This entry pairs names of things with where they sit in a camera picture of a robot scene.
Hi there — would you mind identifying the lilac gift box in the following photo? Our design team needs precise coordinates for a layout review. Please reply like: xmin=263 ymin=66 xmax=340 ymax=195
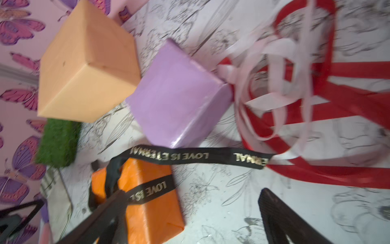
xmin=125 ymin=39 xmax=233 ymax=148

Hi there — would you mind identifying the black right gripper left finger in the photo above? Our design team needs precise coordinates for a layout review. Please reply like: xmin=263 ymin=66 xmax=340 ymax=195
xmin=58 ymin=190 xmax=128 ymax=244

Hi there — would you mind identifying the orange gift box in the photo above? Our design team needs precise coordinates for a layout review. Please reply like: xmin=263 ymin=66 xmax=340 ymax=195
xmin=88 ymin=158 xmax=185 ymax=244

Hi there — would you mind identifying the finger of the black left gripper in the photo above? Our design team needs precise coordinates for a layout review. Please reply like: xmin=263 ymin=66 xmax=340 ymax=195
xmin=1 ymin=199 xmax=44 ymax=241

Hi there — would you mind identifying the black printed ribbon bow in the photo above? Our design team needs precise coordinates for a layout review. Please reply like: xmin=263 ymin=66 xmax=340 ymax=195
xmin=103 ymin=144 xmax=274 ymax=197

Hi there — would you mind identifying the green artificial grass mat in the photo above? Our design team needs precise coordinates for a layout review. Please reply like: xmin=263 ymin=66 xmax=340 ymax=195
xmin=35 ymin=119 xmax=82 ymax=168

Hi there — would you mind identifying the red satin ribbon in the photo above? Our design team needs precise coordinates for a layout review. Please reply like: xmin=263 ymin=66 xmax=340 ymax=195
xmin=217 ymin=0 xmax=390 ymax=190

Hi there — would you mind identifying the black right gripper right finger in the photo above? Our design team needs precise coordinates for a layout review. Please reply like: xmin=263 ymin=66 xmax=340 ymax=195
xmin=258 ymin=188 xmax=330 ymax=244

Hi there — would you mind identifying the white satin ribbon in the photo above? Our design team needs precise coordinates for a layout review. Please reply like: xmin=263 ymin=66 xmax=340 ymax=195
xmin=199 ymin=1 xmax=317 ymax=164

